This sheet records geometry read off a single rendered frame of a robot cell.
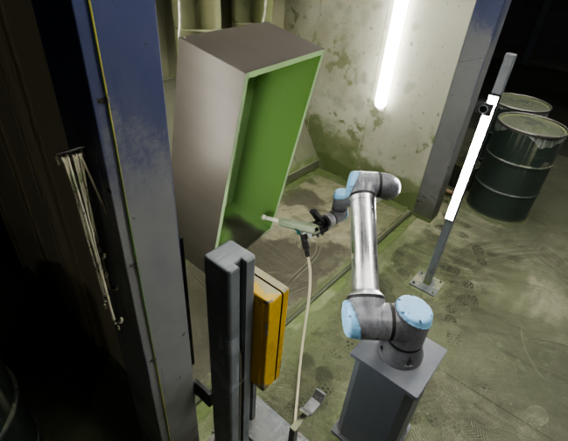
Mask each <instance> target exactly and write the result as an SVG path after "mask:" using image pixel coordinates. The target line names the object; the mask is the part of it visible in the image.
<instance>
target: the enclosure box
mask: <svg viewBox="0 0 568 441"><path fill-rule="evenodd" d="M183 37H184V36H182V37H179V44H178V59H177V74H176V89H175V105H174V120H173V135H172V177H173V186H174V195H175V204H176V213H177V222H178V231H179V235H180V236H182V237H183V242H184V251H185V259H186V260H188V261H189V262H190V263H192V264H193V265H194V266H196V267H197V268H198V269H199V270H201V271H202V272H204V273H205V261H204V256H205V254H207V253H208V252H210V251H212V250H214V249H216V248H218V247H219V246H220V245H222V244H223V243H225V242H227V241H233V242H235V243H237V244H238V245H240V246H242V247H243V248H245V249H247V248H248V247H249V246H251V245H252V244H253V243H254V242H256V241H257V240H258V239H260V238H261V237H262V236H264V235H265V234H266V233H268V232H269V231H270V230H271V229H272V227H273V224H274V221H271V220H262V218H261V216H262V215H263V214H264V215H266V216H269V217H273V218H276V215H277V210H278V206H279V203H280V200H281V197H282V194H283V191H284V186H285V183H286V179H287V177H288V173H289V170H290V168H291V162H292V159H293V156H294V153H295V150H296V147H297V144H298V139H299V136H300V132H301V130H302V126H303V123H304V120H305V115H306V112H307V109H308V106H309V103H310V100H311V97H312V91H313V89H314V85H315V82H316V80H317V76H318V73H319V68H320V65H321V61H322V59H323V56H324V52H325V50H326V49H325V48H322V47H320V46H318V45H315V44H313V43H312V42H310V41H308V40H306V39H304V38H301V37H299V36H297V35H295V34H293V33H291V32H289V31H286V30H285V29H283V28H281V27H279V26H277V25H274V24H272V23H270V22H268V21H267V22H262V23H257V24H247V25H243V26H237V27H232V28H227V29H222V30H217V31H208V32H202V33H198V34H193V35H187V36H185V38H183Z"/></svg>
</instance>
